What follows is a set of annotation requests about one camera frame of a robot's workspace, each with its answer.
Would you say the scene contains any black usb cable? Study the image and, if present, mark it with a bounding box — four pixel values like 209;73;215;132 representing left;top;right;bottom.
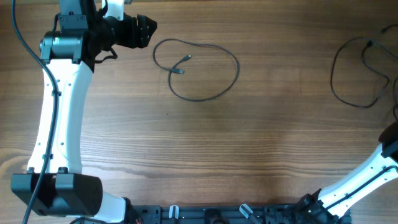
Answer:
391;71;398;121
152;38;241;103
330;24;398;109

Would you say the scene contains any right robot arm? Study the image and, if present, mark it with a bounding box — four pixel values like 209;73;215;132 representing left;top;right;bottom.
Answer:
295;122;397;223

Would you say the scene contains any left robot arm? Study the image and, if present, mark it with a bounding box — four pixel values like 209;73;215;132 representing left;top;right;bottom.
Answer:
11;0;157;223

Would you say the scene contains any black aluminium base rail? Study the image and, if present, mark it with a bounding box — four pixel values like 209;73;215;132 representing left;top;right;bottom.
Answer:
130;204;353;224

